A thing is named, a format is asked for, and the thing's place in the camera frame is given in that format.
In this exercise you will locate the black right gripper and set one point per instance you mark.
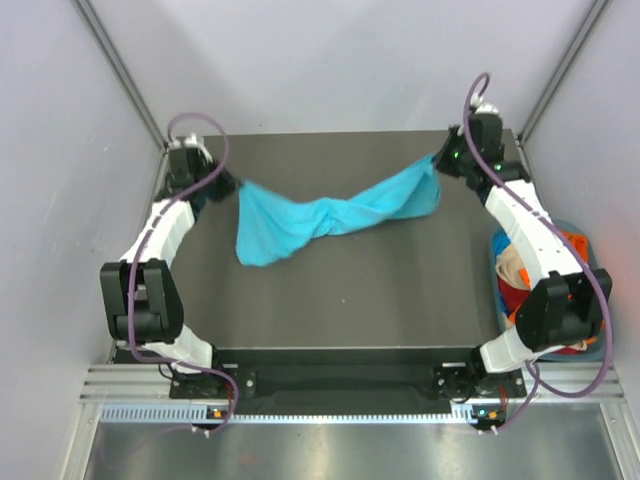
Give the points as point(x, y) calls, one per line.
point(442, 161)

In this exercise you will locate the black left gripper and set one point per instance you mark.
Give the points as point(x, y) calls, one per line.
point(229, 186)

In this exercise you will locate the cyan t shirt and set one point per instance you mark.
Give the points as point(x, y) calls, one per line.
point(272, 227)

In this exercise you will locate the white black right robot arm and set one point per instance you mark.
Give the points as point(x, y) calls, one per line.
point(562, 307)

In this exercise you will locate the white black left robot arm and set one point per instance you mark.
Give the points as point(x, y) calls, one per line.
point(141, 300)

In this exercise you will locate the red t shirt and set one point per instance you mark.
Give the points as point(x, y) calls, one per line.
point(510, 301)

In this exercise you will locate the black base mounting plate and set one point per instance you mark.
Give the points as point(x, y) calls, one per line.
point(345, 380)

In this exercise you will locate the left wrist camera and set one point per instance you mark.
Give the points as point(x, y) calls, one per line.
point(190, 142)

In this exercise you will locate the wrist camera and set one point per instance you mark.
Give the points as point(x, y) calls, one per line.
point(478, 105)
point(190, 142)

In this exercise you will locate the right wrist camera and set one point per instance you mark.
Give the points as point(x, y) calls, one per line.
point(478, 105)

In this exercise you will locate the white slotted cable duct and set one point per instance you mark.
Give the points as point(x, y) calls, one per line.
point(202, 414)

